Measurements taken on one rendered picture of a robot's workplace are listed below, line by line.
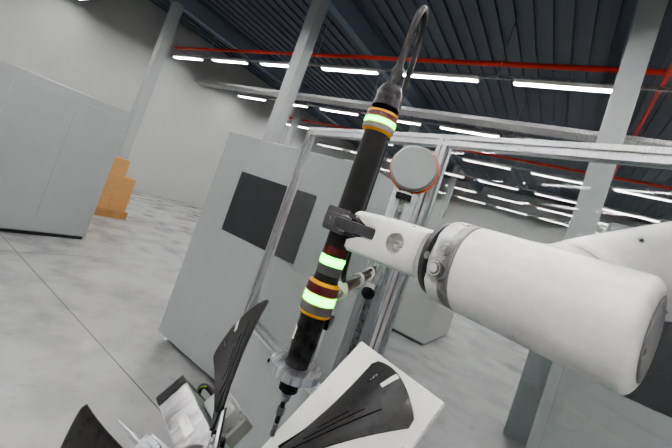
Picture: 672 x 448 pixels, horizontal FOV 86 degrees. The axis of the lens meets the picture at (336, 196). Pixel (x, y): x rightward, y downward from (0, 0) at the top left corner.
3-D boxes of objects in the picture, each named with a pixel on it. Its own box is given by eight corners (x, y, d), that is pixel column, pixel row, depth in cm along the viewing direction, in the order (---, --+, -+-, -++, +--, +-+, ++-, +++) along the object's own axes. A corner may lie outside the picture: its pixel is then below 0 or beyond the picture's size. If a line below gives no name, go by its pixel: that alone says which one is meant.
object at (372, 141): (317, 274, 50) (366, 134, 51) (340, 284, 49) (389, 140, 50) (309, 277, 46) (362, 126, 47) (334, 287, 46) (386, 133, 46)
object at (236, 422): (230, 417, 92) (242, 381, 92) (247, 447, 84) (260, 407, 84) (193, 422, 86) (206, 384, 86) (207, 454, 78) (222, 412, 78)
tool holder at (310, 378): (285, 349, 53) (307, 287, 54) (328, 370, 52) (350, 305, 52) (258, 370, 45) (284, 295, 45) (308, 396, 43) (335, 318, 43)
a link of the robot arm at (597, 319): (507, 223, 36) (453, 232, 30) (685, 268, 26) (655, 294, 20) (493, 301, 37) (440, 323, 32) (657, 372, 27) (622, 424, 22)
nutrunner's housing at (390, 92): (280, 379, 49) (386, 71, 51) (305, 391, 48) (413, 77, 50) (268, 390, 46) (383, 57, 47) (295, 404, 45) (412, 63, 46)
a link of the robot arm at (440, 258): (431, 310, 31) (404, 295, 33) (479, 316, 36) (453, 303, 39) (462, 217, 31) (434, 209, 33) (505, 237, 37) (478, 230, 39)
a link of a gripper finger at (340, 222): (336, 228, 37) (328, 223, 42) (404, 251, 38) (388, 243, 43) (340, 217, 37) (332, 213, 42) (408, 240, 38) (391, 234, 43)
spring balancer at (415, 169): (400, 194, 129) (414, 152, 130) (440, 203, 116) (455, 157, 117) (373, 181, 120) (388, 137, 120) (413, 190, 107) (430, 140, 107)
